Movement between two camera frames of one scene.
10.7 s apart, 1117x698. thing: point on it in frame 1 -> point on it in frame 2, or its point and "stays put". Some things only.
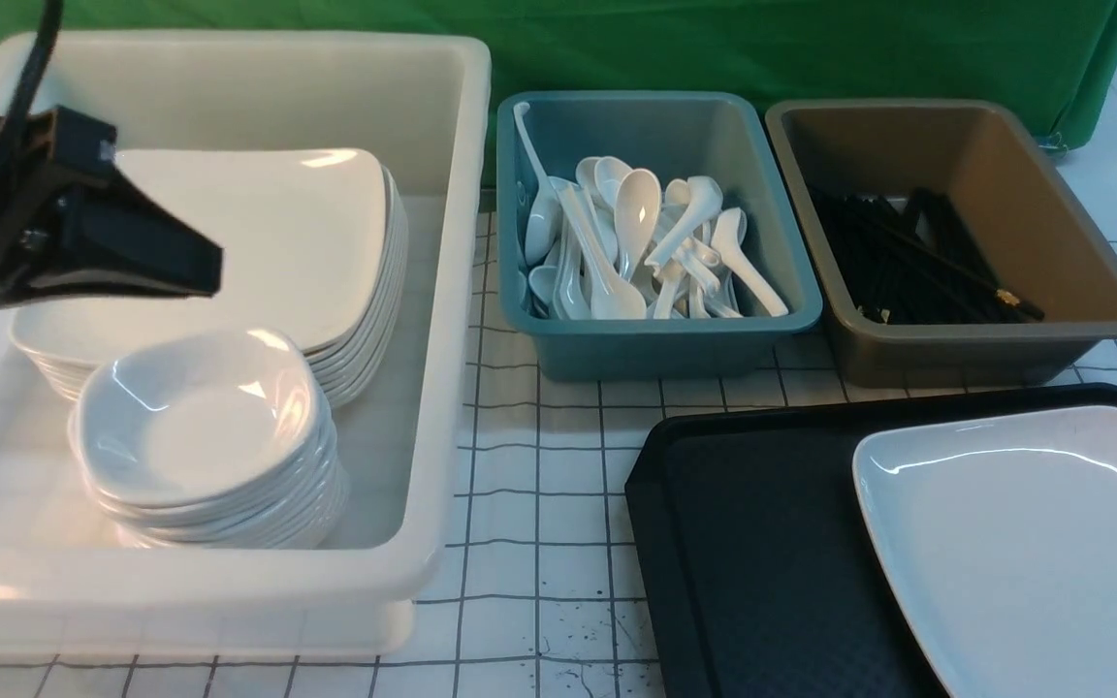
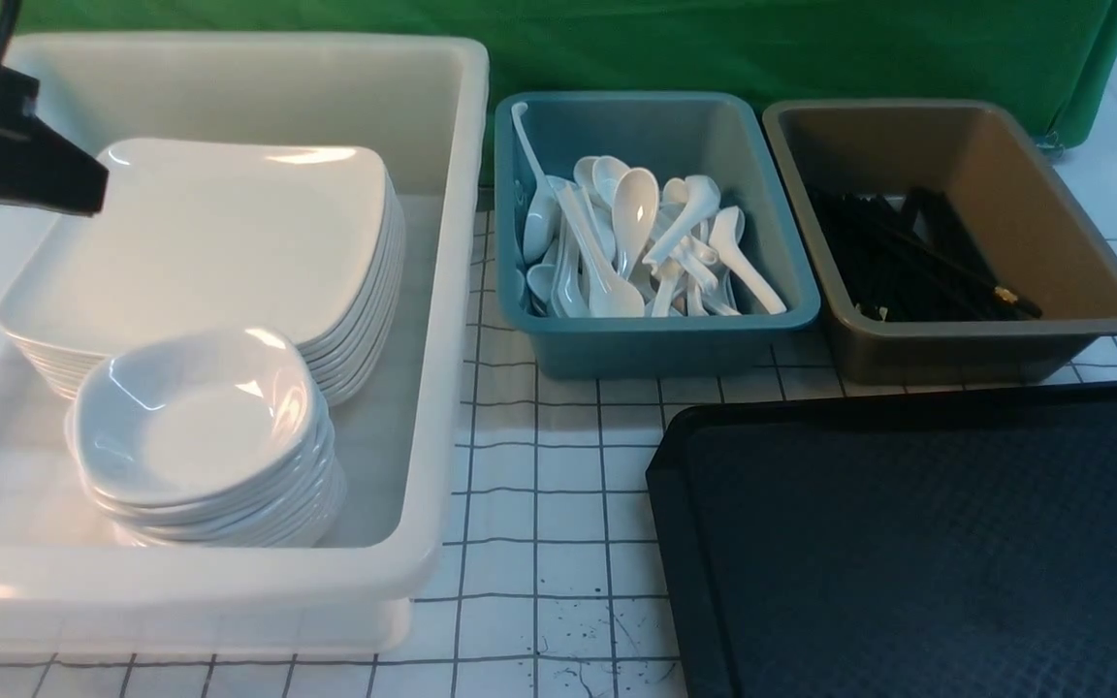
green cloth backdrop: x=1068 y=56 stays put
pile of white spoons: x=604 y=241 stays put
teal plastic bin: x=648 y=236 stays put
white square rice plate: x=1037 y=555 -> x=200 y=235
